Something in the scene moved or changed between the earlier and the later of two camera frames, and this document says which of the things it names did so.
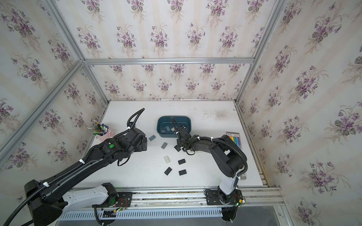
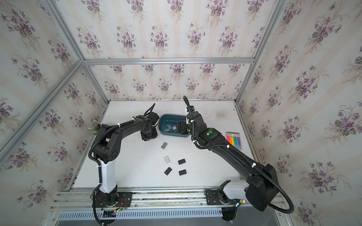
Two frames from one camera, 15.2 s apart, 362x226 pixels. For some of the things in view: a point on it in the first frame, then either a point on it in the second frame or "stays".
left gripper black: x=141 y=148 -> x=144 y=138
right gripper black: x=178 y=143 -> x=181 y=127
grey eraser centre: x=163 y=146 stays
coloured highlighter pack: x=235 y=137 stays
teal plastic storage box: x=165 y=128 stays
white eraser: x=167 y=159 stays
